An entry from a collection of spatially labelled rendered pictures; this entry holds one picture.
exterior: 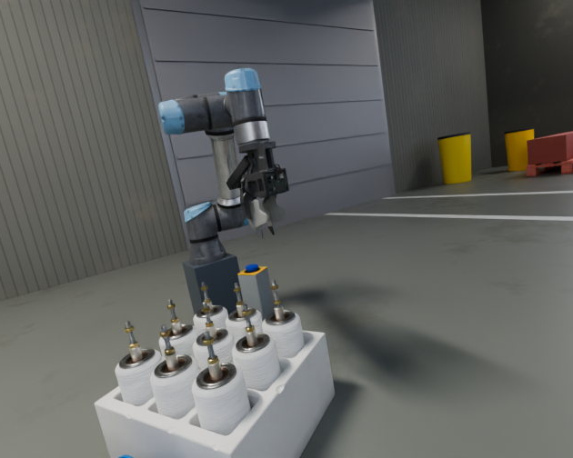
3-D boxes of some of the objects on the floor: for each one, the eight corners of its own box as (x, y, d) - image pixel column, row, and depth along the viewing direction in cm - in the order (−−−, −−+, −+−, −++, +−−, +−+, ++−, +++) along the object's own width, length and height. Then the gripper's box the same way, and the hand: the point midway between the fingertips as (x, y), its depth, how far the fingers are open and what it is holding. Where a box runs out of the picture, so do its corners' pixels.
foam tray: (114, 472, 76) (93, 403, 73) (224, 371, 108) (213, 320, 105) (251, 545, 56) (230, 453, 53) (336, 393, 88) (325, 332, 85)
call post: (256, 364, 109) (236, 274, 104) (266, 353, 115) (249, 267, 110) (273, 367, 105) (255, 274, 100) (284, 355, 111) (267, 267, 106)
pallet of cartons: (558, 164, 501) (557, 133, 493) (644, 155, 429) (644, 119, 421) (525, 176, 431) (523, 141, 423) (620, 169, 359) (620, 126, 351)
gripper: (247, 142, 67) (267, 243, 70) (286, 138, 74) (303, 231, 77) (225, 149, 73) (244, 243, 77) (263, 145, 80) (278, 231, 84)
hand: (265, 231), depth 79 cm, fingers open, 3 cm apart
